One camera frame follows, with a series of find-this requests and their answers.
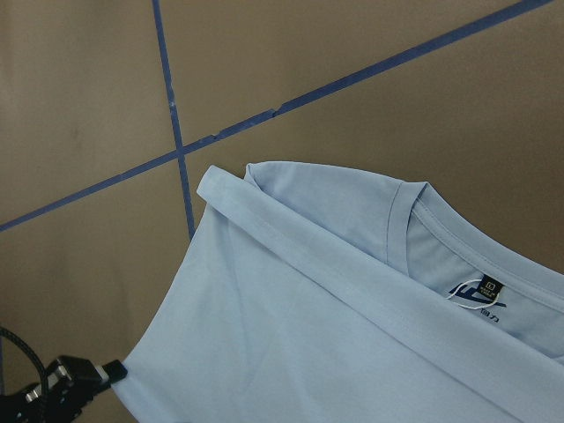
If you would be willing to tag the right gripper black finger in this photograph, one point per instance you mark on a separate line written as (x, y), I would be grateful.
(66, 386)

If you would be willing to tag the light blue t-shirt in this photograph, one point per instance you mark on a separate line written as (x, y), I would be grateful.
(314, 293)

